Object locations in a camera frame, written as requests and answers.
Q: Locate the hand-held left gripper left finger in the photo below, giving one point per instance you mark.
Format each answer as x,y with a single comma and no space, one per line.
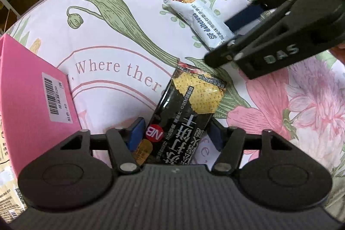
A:
136,130

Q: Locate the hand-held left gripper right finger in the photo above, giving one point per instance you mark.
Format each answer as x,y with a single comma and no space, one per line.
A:
217,135

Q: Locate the light blue snack bar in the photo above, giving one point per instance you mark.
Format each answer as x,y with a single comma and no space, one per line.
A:
199,22

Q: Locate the black cracker packet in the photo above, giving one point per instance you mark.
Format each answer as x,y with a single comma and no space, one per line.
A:
178,116

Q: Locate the pink cardboard box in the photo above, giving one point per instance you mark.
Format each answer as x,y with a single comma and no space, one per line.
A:
27,90

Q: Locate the silver printed packet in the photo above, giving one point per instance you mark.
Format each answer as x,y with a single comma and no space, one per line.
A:
4,149

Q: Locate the cream noodle packet orange label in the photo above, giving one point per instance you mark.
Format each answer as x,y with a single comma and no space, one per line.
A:
10,200

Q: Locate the floral bedsheet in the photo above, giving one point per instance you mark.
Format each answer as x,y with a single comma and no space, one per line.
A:
121,30

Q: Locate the white table frame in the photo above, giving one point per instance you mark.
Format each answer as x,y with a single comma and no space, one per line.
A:
9,5

